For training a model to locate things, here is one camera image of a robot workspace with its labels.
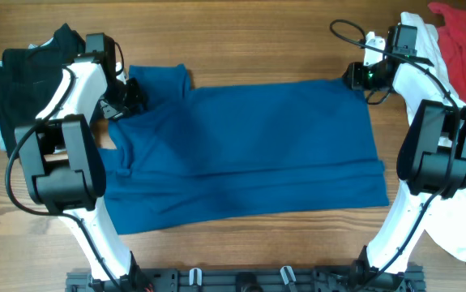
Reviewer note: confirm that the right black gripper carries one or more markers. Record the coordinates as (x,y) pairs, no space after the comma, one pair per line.
(353,80)

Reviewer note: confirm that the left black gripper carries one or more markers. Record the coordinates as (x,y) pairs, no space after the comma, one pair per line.
(136,96)

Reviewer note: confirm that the blue polo shirt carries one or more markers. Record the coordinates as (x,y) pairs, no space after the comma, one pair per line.
(203,154)

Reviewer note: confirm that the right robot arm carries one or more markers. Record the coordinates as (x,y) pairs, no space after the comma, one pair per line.
(431,164)

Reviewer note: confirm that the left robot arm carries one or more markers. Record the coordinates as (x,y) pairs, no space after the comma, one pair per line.
(56,170)

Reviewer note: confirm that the black folded shirt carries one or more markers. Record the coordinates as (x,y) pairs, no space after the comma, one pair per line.
(30,77)

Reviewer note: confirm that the white shirt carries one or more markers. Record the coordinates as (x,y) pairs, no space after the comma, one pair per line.
(445,221)

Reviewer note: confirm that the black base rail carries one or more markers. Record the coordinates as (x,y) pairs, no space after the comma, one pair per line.
(321,278)

